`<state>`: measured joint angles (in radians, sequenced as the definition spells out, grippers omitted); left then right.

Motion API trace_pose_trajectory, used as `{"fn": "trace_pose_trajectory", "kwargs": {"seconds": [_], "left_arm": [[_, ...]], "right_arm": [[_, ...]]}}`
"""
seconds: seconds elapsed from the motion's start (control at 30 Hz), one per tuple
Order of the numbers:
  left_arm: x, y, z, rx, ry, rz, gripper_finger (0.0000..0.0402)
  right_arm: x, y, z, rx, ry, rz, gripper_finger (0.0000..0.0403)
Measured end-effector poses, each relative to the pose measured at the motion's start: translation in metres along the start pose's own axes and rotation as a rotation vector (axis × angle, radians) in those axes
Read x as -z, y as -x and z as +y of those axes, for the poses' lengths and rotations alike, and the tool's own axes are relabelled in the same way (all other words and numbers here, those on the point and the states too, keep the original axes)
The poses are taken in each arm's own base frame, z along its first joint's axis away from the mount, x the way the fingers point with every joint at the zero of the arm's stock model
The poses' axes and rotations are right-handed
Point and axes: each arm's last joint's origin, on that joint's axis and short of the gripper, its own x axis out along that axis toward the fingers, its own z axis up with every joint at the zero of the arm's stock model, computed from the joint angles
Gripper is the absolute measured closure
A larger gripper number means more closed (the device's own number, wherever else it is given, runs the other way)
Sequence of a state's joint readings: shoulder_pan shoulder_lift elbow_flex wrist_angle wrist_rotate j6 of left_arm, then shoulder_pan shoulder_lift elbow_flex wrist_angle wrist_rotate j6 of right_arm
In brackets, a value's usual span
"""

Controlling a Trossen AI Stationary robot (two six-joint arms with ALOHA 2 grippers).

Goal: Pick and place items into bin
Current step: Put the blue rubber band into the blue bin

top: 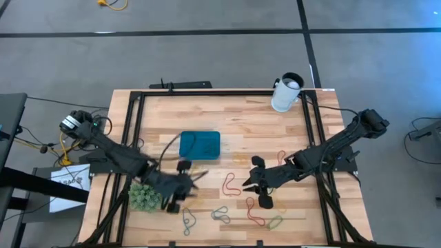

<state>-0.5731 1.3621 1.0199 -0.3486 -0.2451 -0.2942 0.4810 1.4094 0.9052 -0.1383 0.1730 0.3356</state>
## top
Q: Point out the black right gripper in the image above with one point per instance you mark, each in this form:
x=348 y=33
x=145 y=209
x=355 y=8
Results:
x=267 y=179

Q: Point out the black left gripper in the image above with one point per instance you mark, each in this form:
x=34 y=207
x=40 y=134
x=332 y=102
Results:
x=167 y=184

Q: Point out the yellow rubber band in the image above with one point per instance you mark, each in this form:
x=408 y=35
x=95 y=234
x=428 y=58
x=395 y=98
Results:
x=242 y=158

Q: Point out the red rubber band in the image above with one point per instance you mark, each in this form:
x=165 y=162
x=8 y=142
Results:
x=278 y=158
x=227 y=186
x=250 y=211

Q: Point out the blue rubber band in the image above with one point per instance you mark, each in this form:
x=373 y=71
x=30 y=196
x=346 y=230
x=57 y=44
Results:
x=187 y=222

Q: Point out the blue-grey rubber band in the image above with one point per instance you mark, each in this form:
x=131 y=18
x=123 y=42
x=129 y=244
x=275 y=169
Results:
x=190 y=142

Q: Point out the green rubber band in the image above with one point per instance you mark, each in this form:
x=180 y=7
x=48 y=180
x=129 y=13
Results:
x=275 y=222

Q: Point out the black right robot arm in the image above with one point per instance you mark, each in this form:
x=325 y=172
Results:
x=337 y=141

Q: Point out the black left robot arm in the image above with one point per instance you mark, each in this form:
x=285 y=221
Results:
x=113 y=151

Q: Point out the blue plastic bin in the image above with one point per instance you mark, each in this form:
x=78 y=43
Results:
x=213 y=137

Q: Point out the green artificial plant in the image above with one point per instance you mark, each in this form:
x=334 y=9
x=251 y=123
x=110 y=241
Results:
x=143 y=199

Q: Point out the white cup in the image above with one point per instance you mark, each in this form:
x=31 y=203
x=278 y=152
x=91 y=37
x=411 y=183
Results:
x=284 y=98

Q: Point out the black mounting bar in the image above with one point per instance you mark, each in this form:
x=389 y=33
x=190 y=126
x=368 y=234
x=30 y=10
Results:
x=186 y=84

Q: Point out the black hub with green light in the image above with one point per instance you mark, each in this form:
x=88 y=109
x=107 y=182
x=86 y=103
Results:
x=96 y=124

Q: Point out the white paper sheet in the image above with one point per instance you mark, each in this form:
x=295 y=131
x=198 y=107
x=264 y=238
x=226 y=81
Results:
x=69 y=205

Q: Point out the black beam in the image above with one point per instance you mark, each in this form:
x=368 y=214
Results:
x=41 y=184

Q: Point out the black aluminium table frame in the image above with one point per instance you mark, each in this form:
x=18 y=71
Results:
x=220 y=93

